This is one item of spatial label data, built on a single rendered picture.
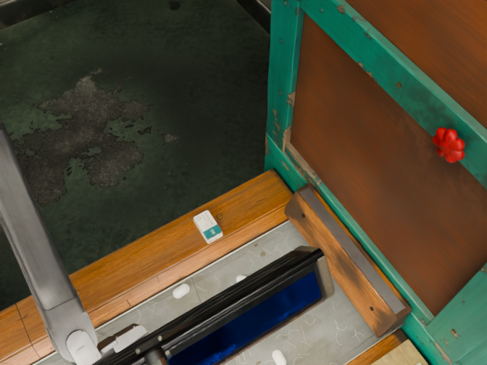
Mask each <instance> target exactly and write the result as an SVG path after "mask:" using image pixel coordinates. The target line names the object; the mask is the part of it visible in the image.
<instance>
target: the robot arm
mask: <svg viewBox="0 0 487 365"><path fill-rule="evenodd" d="M0 223H1V226H2V227H3V229H4V232H5V234H6V236H7V239H8V241H9V244H10V245H11V247H12V250H13V252H14V255H15V257H16V259H17V262H18V264H19V265H20V268H21V270H22V273H23V275H24V277H25V280H26V282H27V284H28V287H29V288H30V291H31V293H32V296H33V298H34V301H35V303H36V306H37V309H38V311H39V314H40V315H41V318H42V320H43V323H44V327H45V330H46V332H47V334H48V336H49V339H50V341H51V344H52V345H53V347H54V350H55V351H56V352H57V353H58V354H59V355H61V356H62V357H63V358H65V359H66V360H68V361H70V362H71V364H72V365H97V364H99V363H100V362H102V361H104V360H105V359H107V358H109V357H110V356H113V355H114V354H116V353H117V352H119V351H121V350H122V349H124V348H126V347H128V346H129V345H131V344H133V343H134V342H136V341H138V340H140V339H141V338H143V337H145V336H147V335H148V334H149V333H148V332H147V330H146V328H145V327H144V326H142V325H139V324H129V325H128V326H127V327H126V328H124V329H122V330H120V331H119V332H117V333H115V334H113V335H112V336H110V337H106V338H105V339H104V340H102V341H101V342H100V343H98V336H97V334H96V330H95V329H94V326H93V324H92V321H91V319H90V316H89V315H88V312H87V311H86V310H85V309H84V307H83V304H82V302H81V299H80V297H79V295H78V293H77V291H76V289H75V287H74V286H73V284H72V282H71V280H70V278H69V275H68V273H67V270H66V269H65V267H64V264H63V262H62V259H61V257H60V255H59V252H58V250H57V247H56V246H55V244H54V241H53V239H52V236H51V234H50V232H49V229H48V227H47V225H46V223H45V220H44V218H43V216H42V213H41V211H40V209H39V207H38V204H37V202H36V200H35V197H34V195H33V192H32V190H31V189H30V186H29V184H28V181H27V179H26V177H25V174H24V172H23V170H22V167H21V166H20V163H19V161H18V158H17V156H16V153H15V152H14V149H13V147H12V144H11V141H10V138H9V134H8V132H7V129H6V127H5V125H4V123H3V121H0Z"/></svg>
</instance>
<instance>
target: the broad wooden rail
mask: <svg viewBox="0 0 487 365"><path fill-rule="evenodd" d="M293 195H294V192H293V191H292V190H291V189H290V188H289V186H288V185H287V184H286V182H285V181H284V180H283V178H282V177H281V176H280V175H279V174H278V172H277V171H276V170H275V168H272V169H270V170H268V171H266V172H264V173H262V174H260V175H259V176H257V177H255V178H253V179H251V180H249V181H247V182H245V183H244V184H242V185H239V186H238V187H236V188H234V189H232V190H230V191H228V192H227V193H224V194H222V195H221V196H218V197H216V198H215V199H213V200H211V201H209V202H207V203H205V204H203V205H202V206H200V207H198V208H196V209H194V210H192V211H190V212H188V213H187V214H184V215H183V216H181V217H178V218H177V219H175V220H173V221H171V222H169V223H167V224H165V225H163V226H161V227H160V228H158V229H156V230H154V231H152V232H150V233H148V234H147V235H145V236H143V237H141V238H139V239H137V240H134V241H133V242H132V243H129V244H127V245H126V246H123V247H122V248H120V249H118V250H116V251H114V252H112V253H110V254H108V255H106V256H105V257H103V258H101V259H99V260H97V261H95V262H93V263H92V264H89V265H88V266H86V267H83V268H82V269H79V270H78V271H76V272H74V273H72V274H70V275H69V278H70V280H71V282H72V284H73V286H74V287H75V289H76V291H77V293H78V295H79V297H80V299H81V302H82V304H83V307H84V309H85V310H86V311H87V312H88V315H89V316H90V319H91V321H92V324H93V326H94V329H97V328H98V327H100V326H102V325H103V324H106V323H107V322H109V321H111V320H113V319H114V318H116V317H118V316H119V315H121V314H124V313H125V312H126V311H129V310H131V309H132V308H134V307H136V306H137V305H139V304H141V303H143V302H144V301H147V300H148V299H150V298H152V297H154V296H155V295H157V294H159V293H161V292H162V291H164V290H166V289H168V288H170V287H171V286H173V285H175V284H176V283H178V282H180V281H182V280H184V279H185V278H187V277H189V276H191V275H192V274H194V273H196V272H198V271H199V270H201V269H203V268H204V267H207V266H209V265H210V264H212V263H214V262H216V261H217V260H219V259H221V258H222V257H224V256H227V255H228V254H229V253H232V252H233V251H235V250H237V249H239V248H240V247H242V246H244V245H246V244H247V243H249V242H251V241H253V240H255V239H256V238H258V237H260V236H261V235H264V234H265V233H267V232H269V231H271V230H272V229H274V228H276V227H277V226H279V225H281V224H283V223H284V222H287V221H288V220H289V219H288V217H287V216H286V215H285V214H284V210H285V207H286V205H287V204H288V202H289V201H290V200H291V198H292V196H293ZM206 210H209V212H210V214H211V215H212V216H213V218H214V219H215V221H216V223H217V224H218V225H219V227H220V229H221V230H222V235H223V236H222V237H221V238H218V239H216V240H215V241H213V242H211V243H209V244H208V243H207V242H206V241H205V239H204V237H203V235H202V234H201V233H200V231H199V229H198V227H197V226H196V225H195V223H194V221H193V217H195V216H197V215H198V214H200V213H202V212H204V211H206ZM54 352H56V351H55V350H54V347H53V345H52V344H51V341H50V339H49V336H48V334H47V332H46V330H45V327H44V323H43V320H42V318H41V315H40V314H39V311H38V309H37V306H36V303H35V301H34V298H33V296H32V295H30V296H28V297H27V298H24V299H23V300H21V301H19V302H17V303H15V304H13V305H11V306H10V307H8V308H6V309H4V310H2V311H0V365H33V364H34V363H36V362H38V361H40V360H41V359H43V358H46V357H47V356H49V355H51V354H52V353H54Z"/></svg>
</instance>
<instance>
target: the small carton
mask: <svg viewBox="0 0 487 365"><path fill-rule="evenodd" d="M193 221H194V223H195V225H196V226H197V227H198V229H199V231H200V233H201V234H202V235H203V237H204V239H205V241H206V242H207V243H208V244H209V243H211V242H213V241H215V240H216V239H218V238H221V237H222V236H223V235H222V230H221V229H220V227H219V225H218V224H217V223H216V221H215V219H214V218H213V216H212V215H211V214H210V212H209V210H206V211H204V212H202V213H200V214H198V215H197V216H195V217H193Z"/></svg>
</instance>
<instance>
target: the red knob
mask: <svg viewBox="0 0 487 365"><path fill-rule="evenodd" d="M433 143H434V144H435V145H436V146H438V147H437V149H436V151H437V154H438V155H439V156H445V159H446V160H447V161H448V162H450V163H453V162H455V161H456V160H458V161H459V160H462V159H463V158H464V157H465V152H464V151H463V148H464V147H465V142H464V141H463V140H462V139H461V138H460V137H459V136H457V131H456V130H453V129H446V128H445V127H440V128H439V129H437V131H436V135H434V137H433Z"/></svg>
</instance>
